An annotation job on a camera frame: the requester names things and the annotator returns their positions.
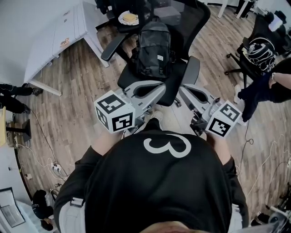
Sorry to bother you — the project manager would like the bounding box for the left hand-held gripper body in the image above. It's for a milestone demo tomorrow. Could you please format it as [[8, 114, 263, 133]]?
[[94, 87, 158, 135]]

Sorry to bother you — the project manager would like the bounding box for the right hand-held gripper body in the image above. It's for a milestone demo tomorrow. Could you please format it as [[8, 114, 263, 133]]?
[[190, 97, 242, 138]]

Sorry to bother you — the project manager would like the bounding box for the black mesh office chair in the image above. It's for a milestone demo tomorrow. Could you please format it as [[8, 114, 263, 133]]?
[[100, 0, 211, 107]]

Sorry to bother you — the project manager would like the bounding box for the dark grey backpack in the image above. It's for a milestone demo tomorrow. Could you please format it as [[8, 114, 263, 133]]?
[[135, 17, 176, 80]]

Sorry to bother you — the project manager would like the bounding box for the person's left forearm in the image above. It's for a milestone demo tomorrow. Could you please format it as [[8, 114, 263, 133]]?
[[90, 130, 125, 157]]

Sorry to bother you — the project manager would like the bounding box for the person's right forearm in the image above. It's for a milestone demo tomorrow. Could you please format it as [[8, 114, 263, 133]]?
[[205, 133, 232, 166]]

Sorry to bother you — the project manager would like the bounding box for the person's shoe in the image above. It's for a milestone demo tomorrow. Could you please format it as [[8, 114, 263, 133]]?
[[150, 110, 165, 122]]

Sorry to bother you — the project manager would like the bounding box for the patterned plate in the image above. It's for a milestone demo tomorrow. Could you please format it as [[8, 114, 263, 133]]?
[[118, 10, 140, 26]]

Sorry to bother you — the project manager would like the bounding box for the yellow bread slice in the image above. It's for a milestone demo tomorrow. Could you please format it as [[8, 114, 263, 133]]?
[[122, 13, 138, 22]]

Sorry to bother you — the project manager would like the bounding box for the white table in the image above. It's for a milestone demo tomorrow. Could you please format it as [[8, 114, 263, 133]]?
[[202, 0, 228, 19]]

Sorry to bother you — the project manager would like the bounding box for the person's black printed shirt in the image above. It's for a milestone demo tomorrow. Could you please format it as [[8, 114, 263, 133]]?
[[53, 131, 250, 233]]

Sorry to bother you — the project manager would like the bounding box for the white desk with drawers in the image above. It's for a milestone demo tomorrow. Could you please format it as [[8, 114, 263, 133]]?
[[24, 0, 110, 97]]

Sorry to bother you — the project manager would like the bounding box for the white cloth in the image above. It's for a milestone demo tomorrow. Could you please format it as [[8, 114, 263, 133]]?
[[268, 16, 284, 31]]

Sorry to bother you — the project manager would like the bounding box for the light wooden table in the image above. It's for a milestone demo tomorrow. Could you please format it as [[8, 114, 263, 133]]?
[[0, 106, 7, 147]]

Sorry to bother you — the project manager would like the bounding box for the grey harness strap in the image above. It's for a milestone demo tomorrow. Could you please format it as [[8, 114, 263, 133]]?
[[60, 197, 86, 233], [231, 203, 243, 229]]

